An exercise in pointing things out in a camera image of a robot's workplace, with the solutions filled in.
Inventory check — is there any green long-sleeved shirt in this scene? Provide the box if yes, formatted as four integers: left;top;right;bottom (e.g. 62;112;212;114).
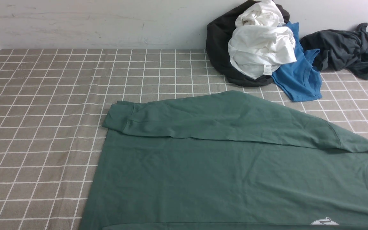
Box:
79;91;368;230

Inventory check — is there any blue t-shirt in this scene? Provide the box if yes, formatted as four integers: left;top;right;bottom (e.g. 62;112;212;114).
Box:
272;22;322;102

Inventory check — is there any black garment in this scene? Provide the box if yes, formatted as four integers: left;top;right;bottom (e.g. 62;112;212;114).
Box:
206;0;290;87

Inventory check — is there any white garment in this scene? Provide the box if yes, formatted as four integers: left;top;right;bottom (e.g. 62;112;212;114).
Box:
228;0;296;80

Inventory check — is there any grey checkered tablecloth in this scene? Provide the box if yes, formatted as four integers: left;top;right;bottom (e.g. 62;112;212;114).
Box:
0;49;368;230

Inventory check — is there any dark grey garment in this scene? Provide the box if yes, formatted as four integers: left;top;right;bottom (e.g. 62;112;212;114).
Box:
300;22;368;80

